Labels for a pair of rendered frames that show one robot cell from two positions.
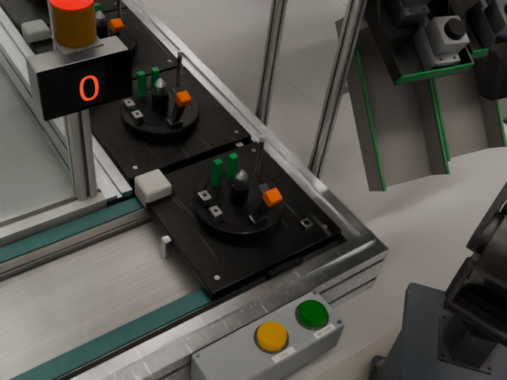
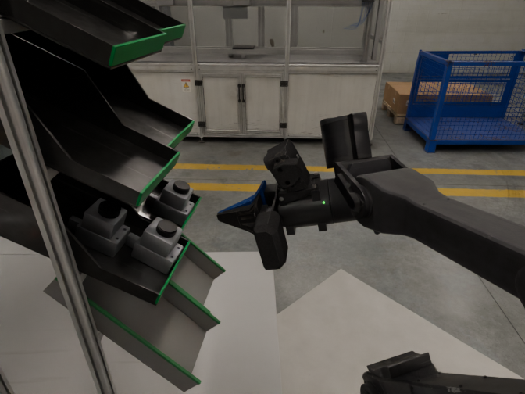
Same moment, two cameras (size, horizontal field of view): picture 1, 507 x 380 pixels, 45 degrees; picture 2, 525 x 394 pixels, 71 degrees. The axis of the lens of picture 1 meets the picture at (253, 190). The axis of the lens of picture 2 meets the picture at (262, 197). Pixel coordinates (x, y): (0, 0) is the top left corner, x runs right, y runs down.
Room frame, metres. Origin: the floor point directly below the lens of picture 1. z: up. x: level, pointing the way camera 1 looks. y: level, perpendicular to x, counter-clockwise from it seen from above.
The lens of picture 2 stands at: (0.39, 0.02, 1.57)
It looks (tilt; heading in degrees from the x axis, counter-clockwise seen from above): 29 degrees down; 310
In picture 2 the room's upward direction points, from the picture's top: straight up
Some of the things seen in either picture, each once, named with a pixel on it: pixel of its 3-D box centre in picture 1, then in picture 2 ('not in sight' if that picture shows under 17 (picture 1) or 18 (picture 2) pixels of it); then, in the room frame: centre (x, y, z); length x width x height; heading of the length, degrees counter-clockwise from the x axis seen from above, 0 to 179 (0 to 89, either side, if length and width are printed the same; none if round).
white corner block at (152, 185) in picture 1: (152, 189); not in sight; (0.68, 0.16, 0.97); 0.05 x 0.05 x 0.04; 41
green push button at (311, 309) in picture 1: (311, 314); not in sight; (0.50, -0.11, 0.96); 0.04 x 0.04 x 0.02
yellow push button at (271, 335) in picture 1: (271, 337); not in sight; (0.45, -0.06, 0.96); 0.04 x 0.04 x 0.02
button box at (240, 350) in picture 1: (268, 349); not in sight; (0.45, -0.06, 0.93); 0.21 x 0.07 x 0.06; 131
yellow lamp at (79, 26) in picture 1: (73, 19); not in sight; (0.63, 0.24, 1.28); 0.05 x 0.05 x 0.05
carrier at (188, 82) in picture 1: (159, 96); not in sight; (0.86, 0.19, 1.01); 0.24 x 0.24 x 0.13; 41
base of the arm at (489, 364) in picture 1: (474, 329); not in sight; (0.42, -0.28, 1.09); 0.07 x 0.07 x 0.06; 82
